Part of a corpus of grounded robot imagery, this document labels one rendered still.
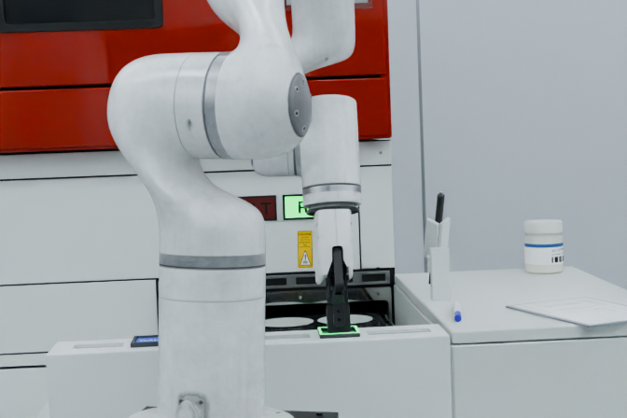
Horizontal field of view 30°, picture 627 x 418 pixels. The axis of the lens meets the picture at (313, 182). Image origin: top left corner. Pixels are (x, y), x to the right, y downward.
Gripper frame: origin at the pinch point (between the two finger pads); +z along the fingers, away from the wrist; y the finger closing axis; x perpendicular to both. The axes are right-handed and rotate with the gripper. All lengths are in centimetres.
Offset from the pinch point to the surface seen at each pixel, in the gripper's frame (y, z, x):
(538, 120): -197, -68, 81
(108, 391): 2.8, 8.4, -31.8
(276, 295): -57, -7, -7
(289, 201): -54, -25, -4
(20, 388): -61, 8, -56
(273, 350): 3.7, 4.0, -9.3
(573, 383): 2.2, 10.4, 32.0
